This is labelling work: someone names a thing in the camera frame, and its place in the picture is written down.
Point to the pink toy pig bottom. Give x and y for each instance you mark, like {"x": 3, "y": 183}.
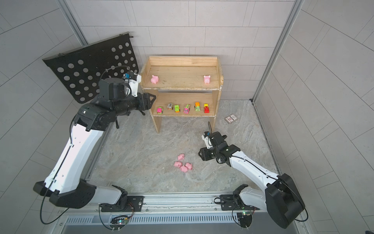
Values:
{"x": 184, "y": 169}

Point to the red yellow toy truck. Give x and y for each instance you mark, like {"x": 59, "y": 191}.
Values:
{"x": 206, "y": 108}

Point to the wooden two-tier shelf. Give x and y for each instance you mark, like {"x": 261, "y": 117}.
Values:
{"x": 181, "y": 82}

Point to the pink green block toy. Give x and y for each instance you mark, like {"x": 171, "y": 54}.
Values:
{"x": 187, "y": 108}

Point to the small card box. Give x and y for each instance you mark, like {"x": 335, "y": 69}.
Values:
{"x": 231, "y": 118}

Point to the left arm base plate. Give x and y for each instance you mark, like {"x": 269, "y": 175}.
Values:
{"x": 125, "y": 204}

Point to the orange green mixer truck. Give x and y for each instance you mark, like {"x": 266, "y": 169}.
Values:
{"x": 197, "y": 107}

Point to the pink toy pig top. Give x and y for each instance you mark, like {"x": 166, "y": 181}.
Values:
{"x": 154, "y": 79}

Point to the pink green toy car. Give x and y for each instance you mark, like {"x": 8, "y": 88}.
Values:
{"x": 160, "y": 110}

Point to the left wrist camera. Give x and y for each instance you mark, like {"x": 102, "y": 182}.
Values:
{"x": 132, "y": 81}

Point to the controller board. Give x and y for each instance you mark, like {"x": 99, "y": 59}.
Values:
{"x": 120, "y": 220}
{"x": 244, "y": 220}

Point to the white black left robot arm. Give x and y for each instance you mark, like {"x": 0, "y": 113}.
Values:
{"x": 64, "y": 186}

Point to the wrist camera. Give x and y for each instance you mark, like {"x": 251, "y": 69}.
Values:
{"x": 132, "y": 81}
{"x": 206, "y": 139}

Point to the black perforated music stand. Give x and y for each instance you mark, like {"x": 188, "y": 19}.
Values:
{"x": 81, "y": 70}

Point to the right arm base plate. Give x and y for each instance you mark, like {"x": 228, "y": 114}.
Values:
{"x": 233, "y": 202}

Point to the right controller board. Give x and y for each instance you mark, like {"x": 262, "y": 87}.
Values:
{"x": 244, "y": 220}

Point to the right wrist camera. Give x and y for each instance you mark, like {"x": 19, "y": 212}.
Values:
{"x": 206, "y": 139}

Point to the left controller board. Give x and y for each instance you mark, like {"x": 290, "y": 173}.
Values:
{"x": 120, "y": 220}

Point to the aluminium mounting rail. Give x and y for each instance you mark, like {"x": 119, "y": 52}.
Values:
{"x": 152, "y": 202}

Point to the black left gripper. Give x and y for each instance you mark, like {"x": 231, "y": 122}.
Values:
{"x": 143, "y": 101}

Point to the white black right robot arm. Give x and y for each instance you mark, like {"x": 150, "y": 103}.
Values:
{"x": 276, "y": 194}

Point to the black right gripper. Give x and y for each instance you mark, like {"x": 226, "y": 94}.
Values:
{"x": 204, "y": 155}

